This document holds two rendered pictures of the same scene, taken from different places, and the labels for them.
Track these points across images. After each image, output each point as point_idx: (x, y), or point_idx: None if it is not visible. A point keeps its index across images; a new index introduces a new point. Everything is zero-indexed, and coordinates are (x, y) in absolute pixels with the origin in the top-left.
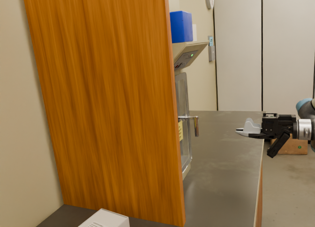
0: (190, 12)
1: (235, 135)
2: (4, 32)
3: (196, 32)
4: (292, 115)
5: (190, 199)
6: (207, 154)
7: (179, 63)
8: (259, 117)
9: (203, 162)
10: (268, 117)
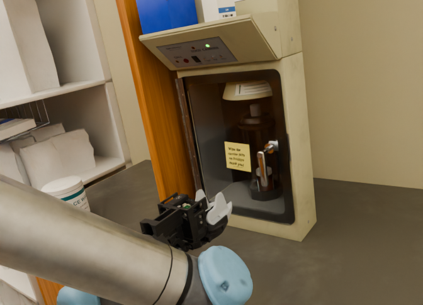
0: None
1: None
2: None
3: (216, 4)
4: (154, 221)
5: None
6: (366, 267)
7: (187, 56)
8: None
9: (323, 257)
10: (177, 199)
